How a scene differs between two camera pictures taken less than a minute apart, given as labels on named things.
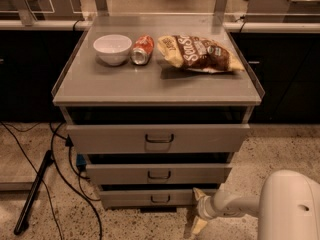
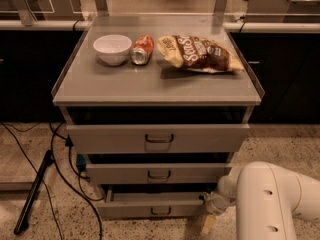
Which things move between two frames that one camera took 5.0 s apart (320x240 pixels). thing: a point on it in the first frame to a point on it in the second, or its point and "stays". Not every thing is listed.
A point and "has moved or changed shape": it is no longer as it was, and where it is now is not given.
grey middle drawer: (163, 173) stays
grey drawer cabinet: (157, 109) stays
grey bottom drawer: (118, 199) has moved or changed shape
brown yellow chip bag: (199, 54) stays
